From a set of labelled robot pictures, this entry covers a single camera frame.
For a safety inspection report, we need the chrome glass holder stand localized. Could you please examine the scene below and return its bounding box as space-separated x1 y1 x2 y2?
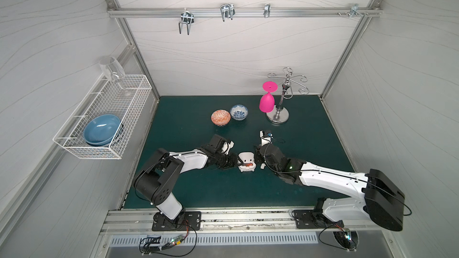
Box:
267 67 310 125

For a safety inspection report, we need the blue ceramic bowl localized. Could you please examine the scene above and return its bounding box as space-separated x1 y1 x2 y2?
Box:
82 114 121 146

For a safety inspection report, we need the white alarm clock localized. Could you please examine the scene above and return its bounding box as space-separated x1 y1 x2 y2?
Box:
238 152 257 172

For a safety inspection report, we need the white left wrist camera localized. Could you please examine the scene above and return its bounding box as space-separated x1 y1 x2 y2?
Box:
221 141 234 155

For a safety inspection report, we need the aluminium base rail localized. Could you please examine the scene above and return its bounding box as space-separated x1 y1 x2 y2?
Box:
100 205 395 235

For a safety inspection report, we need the pink wine glass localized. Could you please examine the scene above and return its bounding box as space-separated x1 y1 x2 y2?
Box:
259 81 278 113

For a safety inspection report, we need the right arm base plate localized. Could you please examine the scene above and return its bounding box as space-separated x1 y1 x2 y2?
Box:
291 210 344 229

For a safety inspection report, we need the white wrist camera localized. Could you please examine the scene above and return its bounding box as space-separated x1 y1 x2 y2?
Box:
221 141 234 155
259 130 273 146

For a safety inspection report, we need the small metal hook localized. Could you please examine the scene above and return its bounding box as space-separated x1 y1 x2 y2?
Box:
264 4 271 19

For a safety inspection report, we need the red patterned bowl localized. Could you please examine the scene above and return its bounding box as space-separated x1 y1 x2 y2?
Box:
211 109 231 127

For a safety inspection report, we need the metal hook centre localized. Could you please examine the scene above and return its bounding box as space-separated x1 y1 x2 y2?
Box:
220 3 235 21

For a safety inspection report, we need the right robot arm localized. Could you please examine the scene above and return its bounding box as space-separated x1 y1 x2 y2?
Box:
255 143 407 232

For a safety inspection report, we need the aluminium cross rail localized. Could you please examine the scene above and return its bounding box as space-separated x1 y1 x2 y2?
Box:
108 6 383 19

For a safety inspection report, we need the metal hook right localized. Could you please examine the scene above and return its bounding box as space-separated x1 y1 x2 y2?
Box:
337 4 369 19

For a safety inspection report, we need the left black cable bundle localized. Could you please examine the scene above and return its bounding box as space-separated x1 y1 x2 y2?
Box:
139 220 197 258

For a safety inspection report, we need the blue white patterned bowl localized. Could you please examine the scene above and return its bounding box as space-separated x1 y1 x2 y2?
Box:
230 104 248 121

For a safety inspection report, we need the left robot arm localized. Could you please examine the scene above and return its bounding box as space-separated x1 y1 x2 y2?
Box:
131 134 238 222

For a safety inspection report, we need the right black cable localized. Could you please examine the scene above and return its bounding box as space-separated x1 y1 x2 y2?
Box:
317 220 359 252

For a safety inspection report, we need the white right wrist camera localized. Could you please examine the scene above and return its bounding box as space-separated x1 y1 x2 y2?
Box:
259 130 273 146

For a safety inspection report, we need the clear wine glass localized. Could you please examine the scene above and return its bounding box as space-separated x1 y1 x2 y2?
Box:
99 56 131 97

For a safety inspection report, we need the double metal hook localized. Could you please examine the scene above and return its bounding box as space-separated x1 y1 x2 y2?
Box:
178 11 194 35

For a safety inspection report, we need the white wire basket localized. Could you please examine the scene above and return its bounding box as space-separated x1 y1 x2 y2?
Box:
53 75 151 160

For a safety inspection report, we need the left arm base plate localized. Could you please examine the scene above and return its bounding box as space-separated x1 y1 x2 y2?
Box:
152 211 202 232

